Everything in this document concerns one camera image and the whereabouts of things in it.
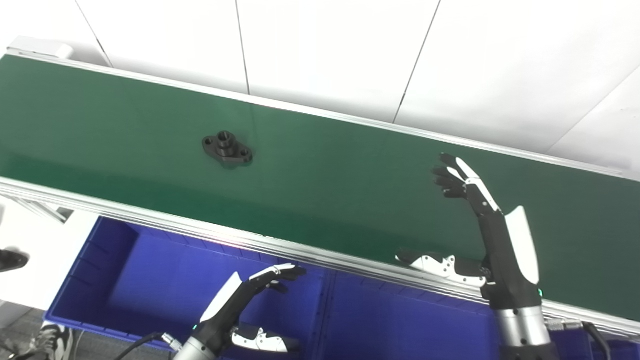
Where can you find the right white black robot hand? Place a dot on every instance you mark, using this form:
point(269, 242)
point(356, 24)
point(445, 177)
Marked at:
point(502, 260)

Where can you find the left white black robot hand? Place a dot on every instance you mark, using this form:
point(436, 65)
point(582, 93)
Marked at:
point(227, 312)

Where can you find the black flanged metal part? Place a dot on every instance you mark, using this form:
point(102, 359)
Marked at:
point(227, 149)

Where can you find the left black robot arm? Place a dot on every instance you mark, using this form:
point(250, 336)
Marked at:
point(195, 350)

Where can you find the blue plastic bin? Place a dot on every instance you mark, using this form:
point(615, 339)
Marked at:
point(410, 325)
point(150, 280)

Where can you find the white bin table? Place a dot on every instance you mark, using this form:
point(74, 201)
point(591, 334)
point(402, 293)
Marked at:
point(45, 260)

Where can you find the black and white sneaker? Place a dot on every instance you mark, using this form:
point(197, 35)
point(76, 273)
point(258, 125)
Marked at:
point(50, 342)

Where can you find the black shoe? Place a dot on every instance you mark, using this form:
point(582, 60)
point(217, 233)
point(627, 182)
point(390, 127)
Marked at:
point(11, 259)

